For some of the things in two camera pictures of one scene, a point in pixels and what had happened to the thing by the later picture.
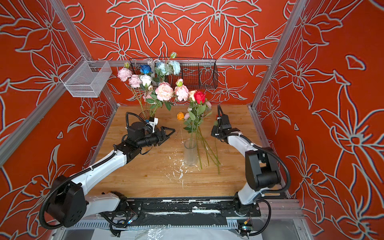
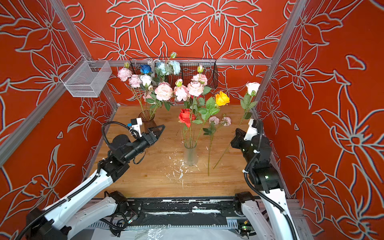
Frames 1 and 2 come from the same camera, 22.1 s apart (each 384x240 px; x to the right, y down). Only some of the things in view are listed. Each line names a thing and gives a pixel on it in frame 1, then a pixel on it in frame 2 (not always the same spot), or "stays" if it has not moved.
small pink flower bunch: [197, 108] to [215, 122]
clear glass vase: [190, 152] stays
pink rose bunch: [164, 93] stays
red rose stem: [217, 162] to [186, 116]
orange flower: [180, 116] to [212, 108]
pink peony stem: [125, 74] stays
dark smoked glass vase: [146, 115] stays
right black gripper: [213, 133] to [240, 135]
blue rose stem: [146, 69] stays
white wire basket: [87, 78] stays
